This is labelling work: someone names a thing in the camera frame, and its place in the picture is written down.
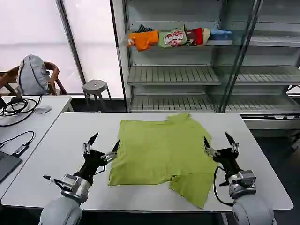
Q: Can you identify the grey round stool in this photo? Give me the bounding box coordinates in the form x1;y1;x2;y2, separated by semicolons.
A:
82;79;113;106

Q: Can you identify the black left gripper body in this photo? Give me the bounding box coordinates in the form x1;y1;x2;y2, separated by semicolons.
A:
73;149;111;186

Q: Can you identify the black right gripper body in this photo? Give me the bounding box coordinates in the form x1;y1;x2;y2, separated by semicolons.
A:
212;147;242;180

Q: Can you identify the black cable with silver adapter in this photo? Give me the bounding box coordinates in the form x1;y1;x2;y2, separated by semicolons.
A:
0;130;36;156

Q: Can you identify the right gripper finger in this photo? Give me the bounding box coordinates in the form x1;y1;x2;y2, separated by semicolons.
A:
225;132;240;154
203;135;221;161

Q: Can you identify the glass-fronted empty shelf rack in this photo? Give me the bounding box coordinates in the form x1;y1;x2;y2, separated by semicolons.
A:
219;0;300;130

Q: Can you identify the green t-shirt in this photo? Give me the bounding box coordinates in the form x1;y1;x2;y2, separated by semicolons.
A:
107;112;219;210

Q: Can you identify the grey shelf rack with snacks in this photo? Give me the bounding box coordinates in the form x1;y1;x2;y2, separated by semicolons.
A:
110;0;235;113

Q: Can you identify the coiled black cable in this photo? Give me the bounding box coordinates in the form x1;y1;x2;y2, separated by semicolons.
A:
0;94;43;128

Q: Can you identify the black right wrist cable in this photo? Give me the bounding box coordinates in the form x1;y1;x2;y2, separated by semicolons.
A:
212;165;235;207

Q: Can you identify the brown wooden chair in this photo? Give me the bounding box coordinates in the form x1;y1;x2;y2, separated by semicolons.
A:
0;61;68;96

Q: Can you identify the white computer mouse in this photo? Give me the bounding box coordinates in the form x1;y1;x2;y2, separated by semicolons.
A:
36;105;53;114

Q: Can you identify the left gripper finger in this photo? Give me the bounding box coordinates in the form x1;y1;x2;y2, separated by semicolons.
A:
100;139;121;163
82;132;99;155

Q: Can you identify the grey backpack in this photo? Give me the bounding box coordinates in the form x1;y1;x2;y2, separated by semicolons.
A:
18;54;51;96

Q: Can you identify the dark grey laptop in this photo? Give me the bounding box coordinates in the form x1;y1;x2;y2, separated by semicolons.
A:
0;150;23;184

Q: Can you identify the dark window frame post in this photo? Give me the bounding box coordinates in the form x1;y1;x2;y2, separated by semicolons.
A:
56;0;86;84

